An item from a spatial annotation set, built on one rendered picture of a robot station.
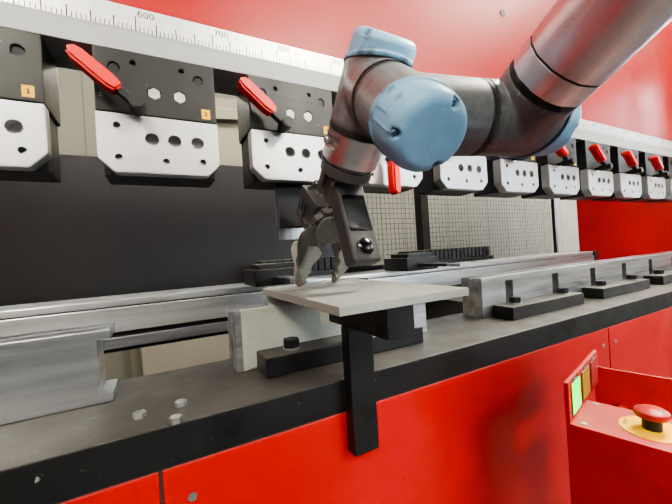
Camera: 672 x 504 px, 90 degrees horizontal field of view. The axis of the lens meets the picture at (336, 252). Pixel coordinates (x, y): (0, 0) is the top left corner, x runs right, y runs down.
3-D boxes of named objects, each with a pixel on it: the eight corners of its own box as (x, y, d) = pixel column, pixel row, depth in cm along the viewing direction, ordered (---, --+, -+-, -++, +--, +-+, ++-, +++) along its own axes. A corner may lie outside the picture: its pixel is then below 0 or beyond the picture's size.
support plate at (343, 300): (339, 317, 32) (338, 306, 32) (262, 294, 56) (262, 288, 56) (469, 295, 41) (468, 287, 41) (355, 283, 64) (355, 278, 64)
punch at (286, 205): (281, 239, 58) (277, 184, 58) (277, 240, 60) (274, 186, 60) (332, 237, 63) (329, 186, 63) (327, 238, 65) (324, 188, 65)
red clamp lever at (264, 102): (245, 71, 48) (296, 121, 52) (239, 84, 52) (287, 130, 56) (237, 79, 48) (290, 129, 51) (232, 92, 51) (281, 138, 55)
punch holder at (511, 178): (502, 190, 81) (498, 122, 81) (472, 196, 89) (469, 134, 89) (539, 192, 88) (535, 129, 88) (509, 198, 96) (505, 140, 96)
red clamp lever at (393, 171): (396, 192, 61) (393, 138, 61) (382, 196, 64) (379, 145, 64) (404, 193, 62) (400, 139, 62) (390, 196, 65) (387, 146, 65)
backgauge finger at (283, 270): (277, 292, 62) (275, 265, 62) (244, 284, 85) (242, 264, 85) (334, 286, 68) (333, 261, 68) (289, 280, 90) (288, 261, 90)
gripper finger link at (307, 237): (311, 261, 54) (337, 217, 50) (315, 269, 53) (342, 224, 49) (286, 257, 51) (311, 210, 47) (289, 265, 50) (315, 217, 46)
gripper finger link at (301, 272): (290, 267, 59) (313, 224, 55) (301, 291, 55) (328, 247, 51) (274, 265, 57) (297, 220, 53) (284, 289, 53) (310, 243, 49)
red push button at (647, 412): (672, 445, 44) (670, 417, 44) (631, 434, 47) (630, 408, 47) (673, 432, 47) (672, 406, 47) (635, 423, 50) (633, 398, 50)
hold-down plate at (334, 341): (267, 379, 49) (265, 359, 49) (257, 369, 53) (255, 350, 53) (424, 342, 63) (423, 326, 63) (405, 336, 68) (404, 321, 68)
